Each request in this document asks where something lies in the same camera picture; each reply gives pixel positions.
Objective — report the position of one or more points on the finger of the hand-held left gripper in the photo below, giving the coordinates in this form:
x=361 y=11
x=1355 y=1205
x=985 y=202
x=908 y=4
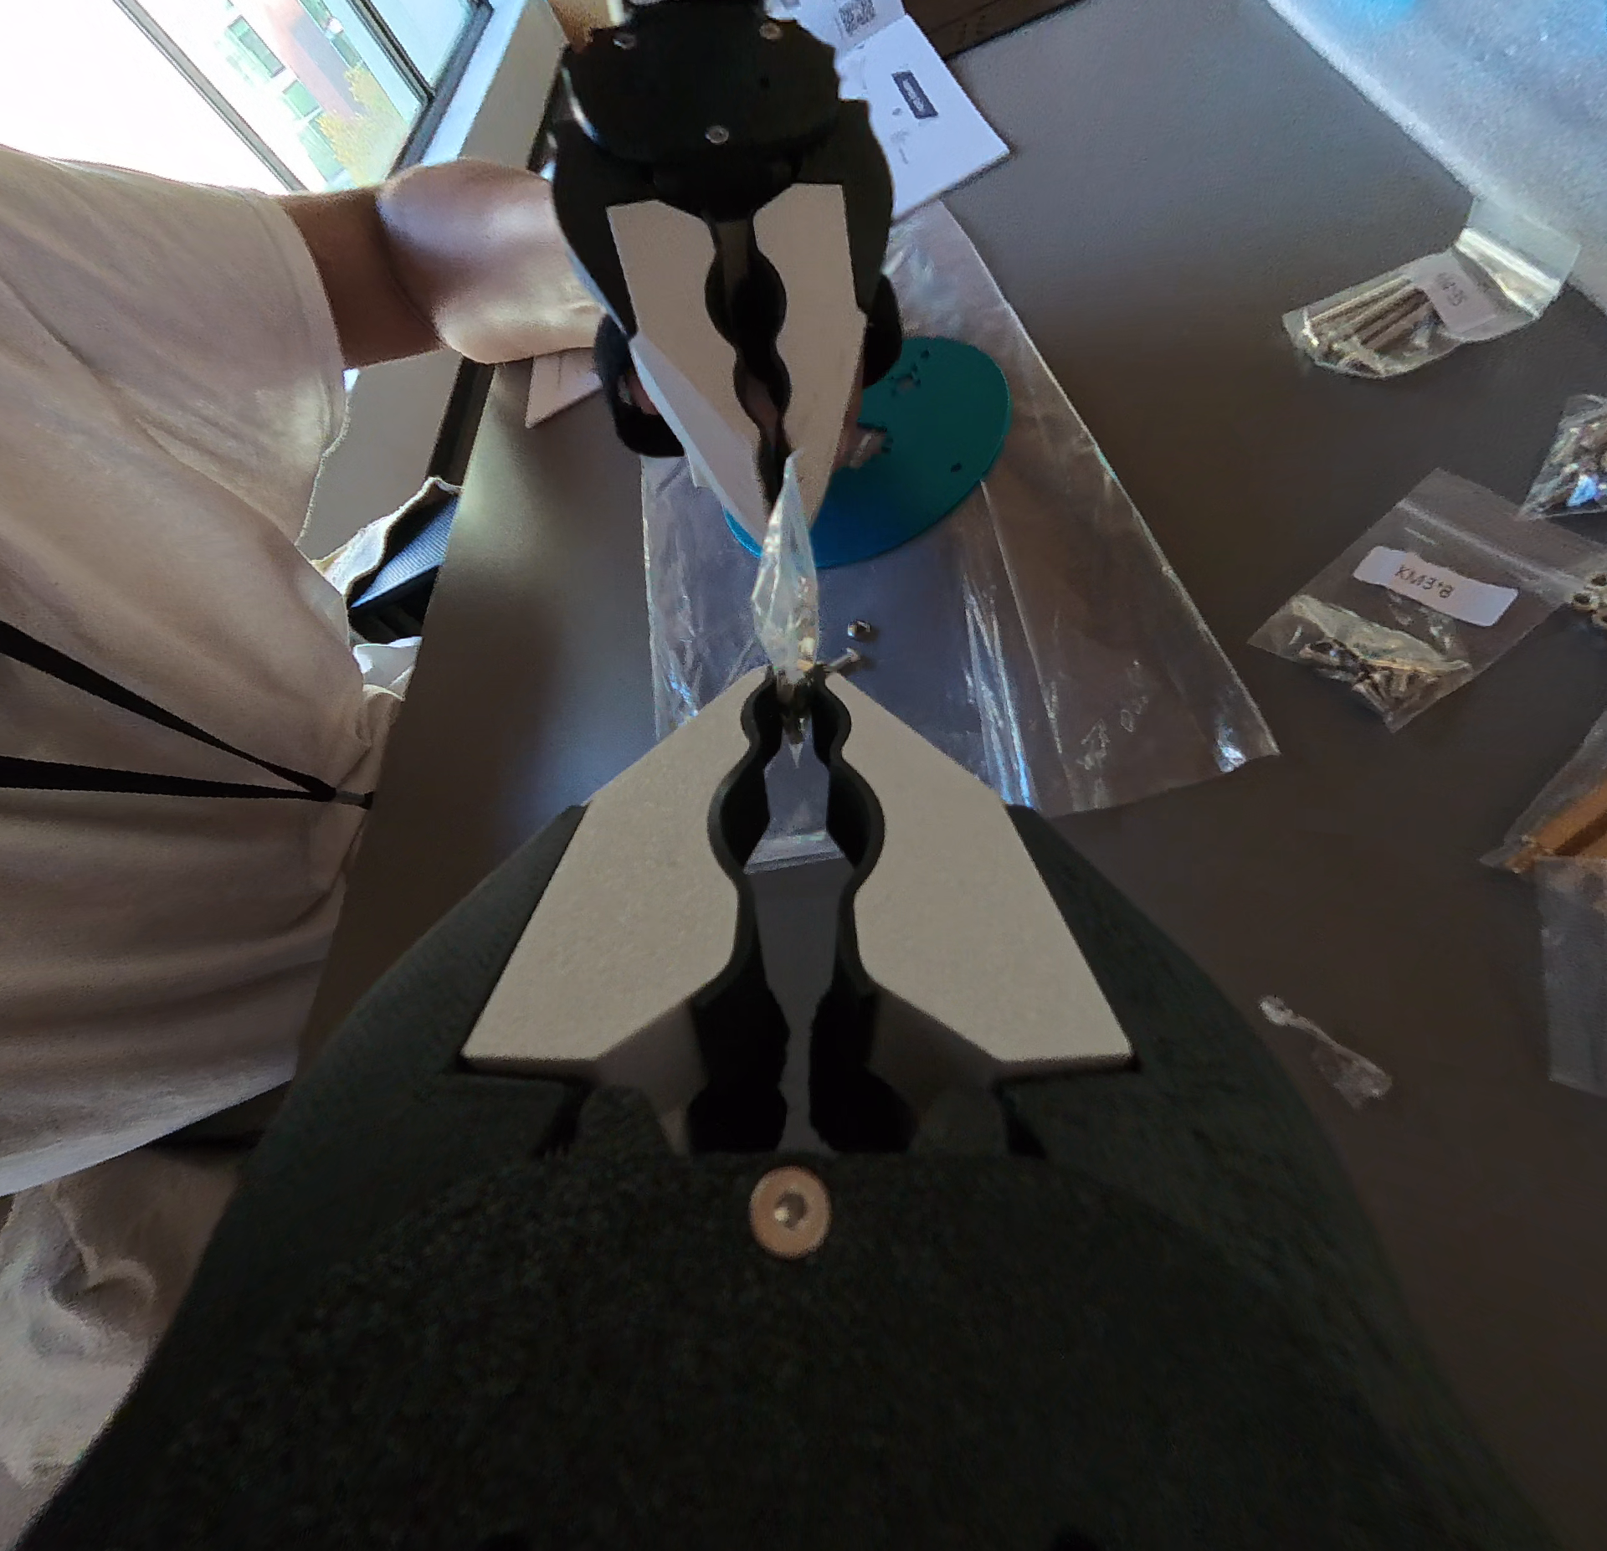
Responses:
x=665 y=309
x=823 y=309

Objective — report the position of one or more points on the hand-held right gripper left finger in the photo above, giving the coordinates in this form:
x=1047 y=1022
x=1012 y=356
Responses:
x=629 y=924

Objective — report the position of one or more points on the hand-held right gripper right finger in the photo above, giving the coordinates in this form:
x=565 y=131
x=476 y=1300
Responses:
x=980 y=937

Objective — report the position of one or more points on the blue round metal plate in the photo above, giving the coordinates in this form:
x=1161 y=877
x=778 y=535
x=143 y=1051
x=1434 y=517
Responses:
x=930 y=471

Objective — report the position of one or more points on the clear zip bag of nuts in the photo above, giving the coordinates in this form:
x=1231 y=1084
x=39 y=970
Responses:
x=786 y=585

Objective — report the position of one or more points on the person's left forearm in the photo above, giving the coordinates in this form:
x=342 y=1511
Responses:
x=490 y=259

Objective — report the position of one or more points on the grey desk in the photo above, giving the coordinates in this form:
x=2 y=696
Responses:
x=1193 y=259

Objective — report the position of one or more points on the white instruction manual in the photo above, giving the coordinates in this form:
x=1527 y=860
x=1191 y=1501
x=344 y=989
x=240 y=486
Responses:
x=930 y=133

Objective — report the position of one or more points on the large clear plastic bag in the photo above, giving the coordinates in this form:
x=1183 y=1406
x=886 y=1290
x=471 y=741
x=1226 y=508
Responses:
x=1067 y=647

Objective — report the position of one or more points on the clear plastic scrap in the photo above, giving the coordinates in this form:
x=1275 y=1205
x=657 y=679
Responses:
x=1332 y=1056

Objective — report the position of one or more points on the pile of small screw bags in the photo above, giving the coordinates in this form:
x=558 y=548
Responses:
x=1382 y=661

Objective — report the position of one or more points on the window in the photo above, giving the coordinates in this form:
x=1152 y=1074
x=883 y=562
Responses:
x=188 y=58

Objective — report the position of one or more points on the bag of long screws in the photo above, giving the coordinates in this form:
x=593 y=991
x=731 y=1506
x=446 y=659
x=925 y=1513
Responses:
x=1368 y=321

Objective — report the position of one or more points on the person's white shirt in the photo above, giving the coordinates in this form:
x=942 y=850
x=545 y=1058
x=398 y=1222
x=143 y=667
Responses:
x=151 y=510

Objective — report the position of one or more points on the white foam sheet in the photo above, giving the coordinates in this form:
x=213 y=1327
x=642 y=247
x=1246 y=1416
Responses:
x=1482 y=94

